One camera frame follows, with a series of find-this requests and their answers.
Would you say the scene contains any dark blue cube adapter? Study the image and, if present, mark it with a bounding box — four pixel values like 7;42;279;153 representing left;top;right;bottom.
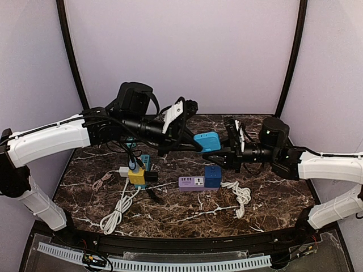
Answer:
204;165;222;190

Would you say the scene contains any blue small charger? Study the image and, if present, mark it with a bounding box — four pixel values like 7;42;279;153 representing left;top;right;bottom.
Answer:
193;131;221;153

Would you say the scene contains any teal power strip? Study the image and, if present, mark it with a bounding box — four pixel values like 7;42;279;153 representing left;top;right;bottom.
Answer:
133;155;151;189

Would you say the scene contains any purple power strip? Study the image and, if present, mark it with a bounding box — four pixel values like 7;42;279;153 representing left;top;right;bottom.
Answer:
178;176;219;192

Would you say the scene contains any black USB cable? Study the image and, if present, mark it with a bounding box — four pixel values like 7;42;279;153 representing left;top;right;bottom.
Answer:
119;141;144;169

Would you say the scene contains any black power adapter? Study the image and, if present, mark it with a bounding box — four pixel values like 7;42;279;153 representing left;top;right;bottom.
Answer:
144;171;161;203

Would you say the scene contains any light blue USB charger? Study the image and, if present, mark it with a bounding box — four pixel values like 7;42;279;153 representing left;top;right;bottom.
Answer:
128;159;136;171

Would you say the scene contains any yellow cube plug adapter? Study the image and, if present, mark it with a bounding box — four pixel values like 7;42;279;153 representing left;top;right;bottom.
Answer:
128;168;146;185

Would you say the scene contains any white USB charger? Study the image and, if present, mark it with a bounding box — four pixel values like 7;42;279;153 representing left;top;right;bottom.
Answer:
118;167;129;177

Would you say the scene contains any white power strip cord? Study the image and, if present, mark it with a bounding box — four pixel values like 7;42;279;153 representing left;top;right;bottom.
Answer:
99;178;142;235

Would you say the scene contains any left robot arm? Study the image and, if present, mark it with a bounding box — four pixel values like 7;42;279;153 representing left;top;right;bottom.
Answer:
1;97;202;232

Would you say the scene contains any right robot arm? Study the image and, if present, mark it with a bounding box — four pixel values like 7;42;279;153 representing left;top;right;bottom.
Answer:
202;117;362;232

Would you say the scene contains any teal small charger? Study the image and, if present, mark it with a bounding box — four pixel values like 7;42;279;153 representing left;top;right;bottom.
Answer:
125;138;137;148

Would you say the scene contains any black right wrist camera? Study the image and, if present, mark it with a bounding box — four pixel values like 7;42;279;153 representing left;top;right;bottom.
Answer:
259;117;290;148

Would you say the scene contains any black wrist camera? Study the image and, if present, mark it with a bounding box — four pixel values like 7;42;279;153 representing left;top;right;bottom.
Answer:
115;82;153;116
259;117;290;148

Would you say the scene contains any purple strip white cord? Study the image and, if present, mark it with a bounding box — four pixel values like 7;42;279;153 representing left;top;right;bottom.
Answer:
221;182;252;219

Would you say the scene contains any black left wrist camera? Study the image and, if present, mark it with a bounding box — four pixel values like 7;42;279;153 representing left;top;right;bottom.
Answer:
115;82;153;116

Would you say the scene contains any black front rail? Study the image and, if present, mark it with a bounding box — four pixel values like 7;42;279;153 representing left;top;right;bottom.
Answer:
33;216;338;257

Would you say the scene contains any pink white charging cable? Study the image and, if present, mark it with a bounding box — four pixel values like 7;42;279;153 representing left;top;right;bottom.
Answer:
92;171;120;191

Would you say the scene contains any white slotted cable duct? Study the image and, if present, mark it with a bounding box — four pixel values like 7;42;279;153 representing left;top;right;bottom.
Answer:
36;241;272;272

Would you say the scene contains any black frame post right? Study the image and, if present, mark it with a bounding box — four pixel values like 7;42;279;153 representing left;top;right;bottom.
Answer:
275;0;308;118

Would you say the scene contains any black frame post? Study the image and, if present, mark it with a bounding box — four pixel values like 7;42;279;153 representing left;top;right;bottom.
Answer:
275;0;308;118
56;0;90;110

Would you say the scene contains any black frame post left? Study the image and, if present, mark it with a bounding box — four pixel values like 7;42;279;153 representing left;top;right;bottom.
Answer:
56;0;90;110

